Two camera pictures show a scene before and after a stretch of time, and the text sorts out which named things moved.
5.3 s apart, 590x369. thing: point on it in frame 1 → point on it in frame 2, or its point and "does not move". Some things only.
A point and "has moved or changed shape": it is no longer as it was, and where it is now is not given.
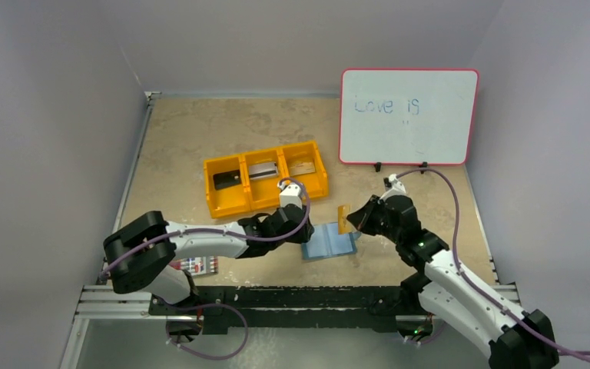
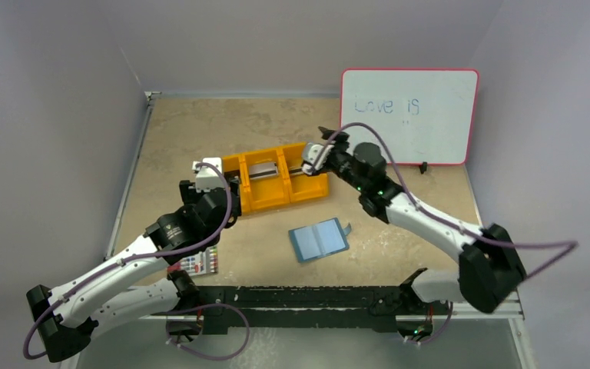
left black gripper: [303, 234] → [191, 197]
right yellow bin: [303, 162] does not move
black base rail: [233, 310] does not move
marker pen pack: [197, 265] does not move
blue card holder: [326, 242] has moved or changed shape
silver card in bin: [267, 170] does not move
